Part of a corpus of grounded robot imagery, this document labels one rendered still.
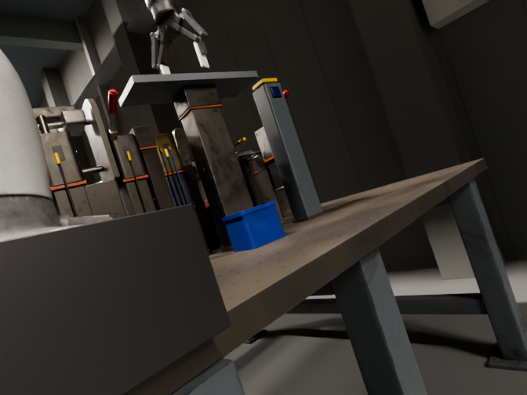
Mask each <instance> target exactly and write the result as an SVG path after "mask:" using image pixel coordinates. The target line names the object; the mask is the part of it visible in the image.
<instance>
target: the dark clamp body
mask: <svg viewBox="0 0 527 395"><path fill-rule="evenodd" d="M108 140H109V138H108ZM109 143H110V145H111V150H112V153H113V155H114V159H115V162H116V165H117V167H118V171H119V174H120V179H119V180H118V181H117V184H118V189H120V191H121V194H122V198H123V201H124V203H125V207H126V211H127V213H128V216H133V215H137V214H142V213H146V212H153V211H156V208H155V206H154V202H153V199H152V196H151V192H150V189H149V186H148V184H147V180H146V179H147V178H148V177H149V176H148V174H147V172H146V169H145V166H144V162H143V159H142V157H141V154H140V150H139V147H138V145H137V142H136V138H135V136H134V134H128V135H122V136H118V139H117V140H109Z"/></svg>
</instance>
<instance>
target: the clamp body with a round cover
mask: <svg viewBox="0 0 527 395"><path fill-rule="evenodd" d="M154 139H155V142H156V144H157V145H156V146H157V147H156V151H157V153H158V157H159V160H160V162H161V165H162V169H163V172H164V174H165V178H166V181H167V183H168V186H169V191H170V193H171V196H172V199H173V203H174V205H175V207H178V206H182V205H189V204H191V205H192V207H193V209H194V213H195V216H196V219H197V221H198V225H199V228H200V231H201V233H202V237H203V240H204V242H205V247H206V250H207V252H208V255H209V254H210V253H212V252H213V250H212V249H211V248H209V244H208V241H207V239H206V236H205V231H204V229H203V226H202V222H201V220H200V217H199V214H198V210H197V208H196V206H194V204H193V201H192V199H191V195H190V192H189V190H188V187H187V183H186V180H185V178H184V172H186V171H185V169H184V166H183V163H182V161H181V158H180V154H179V151H178V149H177V146H176V142H175V140H174V136H173V134H172V133H165V134H159V135H154Z"/></svg>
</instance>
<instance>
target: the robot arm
mask: <svg viewBox="0 0 527 395"><path fill-rule="evenodd" d="M145 2H146V4H147V7H148V9H149V10H150V11H151V12H152V15H153V17H154V21H155V23H156V24H157V25H158V31H156V32H155V33H153V32H151V33H150V36H151V62H152V68H154V69H157V70H159V71H160V74H170V71H169V67H167V66H166V63H167V59H168V54H169V46H170V45H171V44H172V41H173V40H174V39H175V38H176V37H179V36H180V33H183V34H185V35H186V36H188V37H189V38H192V39H193V40H195V42H194V47H195V50H196V53H197V55H198V59H199V62H200V64H201V67H203V68H205V69H209V64H208V61H207V59H206V56H205V55H206V53H207V51H206V48H205V44H204V40H205V39H206V38H208V37H209V35H208V34H207V33H206V32H205V30H204V29H203V28H202V27H201V26H200V25H199V24H198V23H197V22H196V21H195V19H194V18H193V17H192V15H191V12H190V11H188V10H186V9H184V8H182V10H181V12H182V13H180V10H179V7H178V2H179V0H145ZM183 19H185V20H186V21H187V22H188V23H189V24H190V25H191V26H192V27H193V28H194V29H195V30H196V31H197V32H198V34H199V36H197V35H196V34H194V33H192V32H190V31H189V30H188V29H186V28H184V27H182V25H183ZM165 38H166V39H168V41H165ZM109 219H113V218H112V217H110V215H102V216H79V217H69V216H68V214H65V215H61V216H60V215H58V214H57V211H56V208H55V205H54V203H53V196H52V193H51V189H50V183H49V171H48V167H47V163H46V159H45V151H44V148H43V145H42V139H41V136H40V132H39V130H38V125H37V122H36V119H35V115H34V112H33V110H32V107H31V103H30V100H29V98H28V95H27V92H26V89H25V88H24V84H23V82H22V81H21V80H20V77H19V75H18V74H17V72H16V70H15V68H14V67H13V65H12V64H11V63H10V61H9V59H8V58H7V57H6V56H5V54H4V53H3V51H2V50H1V49H0V241H4V240H8V239H12V238H17V237H24V236H28V235H32V234H40V233H45V232H49V231H53V230H60V229H65V228H69V227H73V226H81V225H85V224H89V223H97V222H101V221H105V220H109Z"/></svg>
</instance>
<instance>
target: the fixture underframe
mask: <svg viewBox="0 0 527 395"><path fill-rule="evenodd" d="M446 205H451V208H452V212H453V215H454V217H455V220H456V223H457V226H458V228H459V231H460V235H461V237H462V240H463V244H464V247H465V249H466V252H467V256H468V258H469V260H470V263H471V267H472V270H473V272H474V276H475V279H476V281H477V284H478V288H479V291H480V293H461V294H439V295H396V296H394V293H393V290H392V287H391V283H390V281H389V279H388V276H387V272H386V270H385V267H384V264H383V260H382V258H381V255H380V251H379V249H378V247H377V248H375V249H374V250H373V251H371V252H370V253H369V254H368V255H366V256H365V257H363V258H362V259H360V260H359V261H357V262H356V263H355V264H354V265H352V266H350V267H349V268H348V269H346V270H345V271H344V272H343V273H341V274H339V275H338V276H337V277H335V278H333V279H332V280H331V281H330V282H328V283H327V284H325V285H324V286H323V287H321V288H320V289H319V290H317V291H316V292H314V293H313V294H312V295H310V296H316V295H334V294H335V297H336V298H330V299H305V300H303V301H302V302H301V303H299V304H297V305H296V306H294V307H293V308H292V309H291V310H289V311H288V312H286V313H338V314H341V315H342V318H343V322H344V324H345V327H346V329H347V334H348V336H349V339H350V341H351V345H352V348H353V351H354V355H355V357H356V360H357V362H358V366H359V369H360V372H361V374H362V378H363V381H364V383H365V388H366V390H367V393H368V395H427V391H426V388H425V385H424V383H423V379H422V376H421V374H420V370H419V368H418V365H417V362H416V358H415V356H414V353H413V349H412V347H411V344H410V341H409V337H408V335H407V332H406V330H405V326H404V323H403V320H402V316H401V314H488V316H489V320H490V323H491V325H492V329H493V331H494V334H495V337H496V341H497V342H496V344H495V346H494V349H493V351H492V355H491V357H490V359H489V362H488V367H489V368H497V369H505V370H513V371H527V331H526V329H525V325H524V322H523V320H522V316H521V314H520V311H519V308H518V304H517V302H516V299H515V297H514V293H513V291H512V288H511V284H510V282H509V279H508V276H507V272H506V270H505V267H504V264H503V261H502V259H501V256H500V252H499V249H498V247H497V244H496V240H495V238H494V235H493V232H492V229H491V226H490V224H489V220H488V217H487V215H486V212H485V208H484V205H483V203H482V200H481V197H480V194H479V192H478V188H477V185H476V182H475V180H474V178H473V179H472V180H471V181H469V182H468V183H466V184H465V185H463V186H462V187H461V188H460V189H458V190H457V191H455V192H454V193H452V194H451V195H449V196H448V197H447V198H446V199H444V200H443V201H441V202H440V203H438V204H437V205H436V206H434V207H433V208H437V207H442V206H446Z"/></svg>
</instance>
